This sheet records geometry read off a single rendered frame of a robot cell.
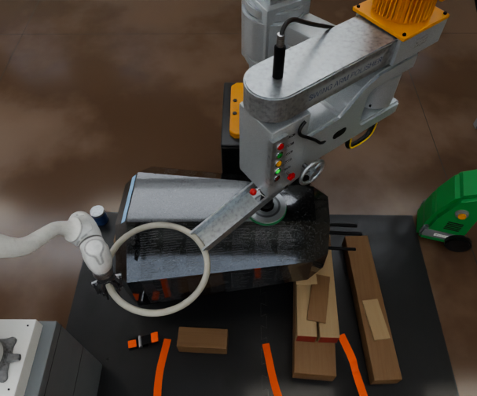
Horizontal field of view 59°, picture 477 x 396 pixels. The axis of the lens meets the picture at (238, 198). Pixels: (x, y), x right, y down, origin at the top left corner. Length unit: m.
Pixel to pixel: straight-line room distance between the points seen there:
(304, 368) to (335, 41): 1.77
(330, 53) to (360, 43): 0.14
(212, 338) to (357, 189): 1.63
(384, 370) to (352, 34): 1.85
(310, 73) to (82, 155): 2.56
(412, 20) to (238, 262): 1.38
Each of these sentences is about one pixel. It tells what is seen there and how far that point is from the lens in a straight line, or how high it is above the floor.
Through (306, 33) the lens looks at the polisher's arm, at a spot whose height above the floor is 1.47.
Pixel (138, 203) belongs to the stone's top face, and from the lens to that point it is 2.36.
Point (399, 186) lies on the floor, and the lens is 3.61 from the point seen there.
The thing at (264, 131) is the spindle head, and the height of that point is 1.52.
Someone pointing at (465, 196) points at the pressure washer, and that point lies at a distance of 3.02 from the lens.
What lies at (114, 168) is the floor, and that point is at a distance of 3.65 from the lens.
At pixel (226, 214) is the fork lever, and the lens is 2.12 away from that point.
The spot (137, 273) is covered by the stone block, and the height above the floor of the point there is 0.62.
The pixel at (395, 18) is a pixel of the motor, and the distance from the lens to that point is 1.93.
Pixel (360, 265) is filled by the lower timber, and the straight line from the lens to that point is 2.99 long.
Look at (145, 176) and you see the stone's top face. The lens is 2.46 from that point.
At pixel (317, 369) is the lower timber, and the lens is 2.67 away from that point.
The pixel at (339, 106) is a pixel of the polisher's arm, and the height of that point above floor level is 1.42.
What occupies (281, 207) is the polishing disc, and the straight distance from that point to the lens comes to 2.26.
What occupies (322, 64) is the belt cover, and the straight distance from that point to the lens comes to 1.71.
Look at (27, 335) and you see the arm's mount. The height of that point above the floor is 0.88.
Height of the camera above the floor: 2.72
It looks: 55 degrees down
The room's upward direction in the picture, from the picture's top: straight up
